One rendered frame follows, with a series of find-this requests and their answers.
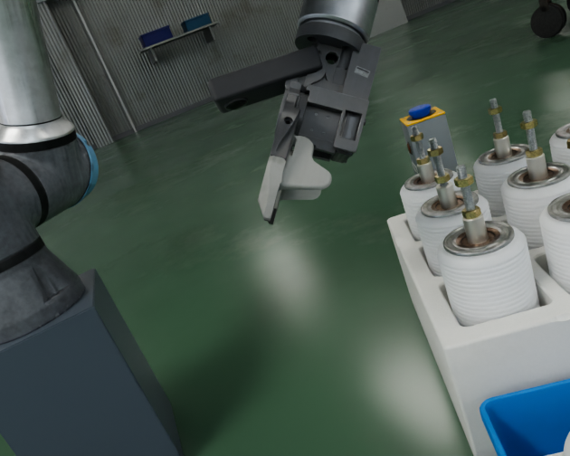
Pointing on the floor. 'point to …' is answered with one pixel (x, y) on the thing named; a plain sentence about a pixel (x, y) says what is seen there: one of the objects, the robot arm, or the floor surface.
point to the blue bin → (536, 417)
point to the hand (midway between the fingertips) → (261, 222)
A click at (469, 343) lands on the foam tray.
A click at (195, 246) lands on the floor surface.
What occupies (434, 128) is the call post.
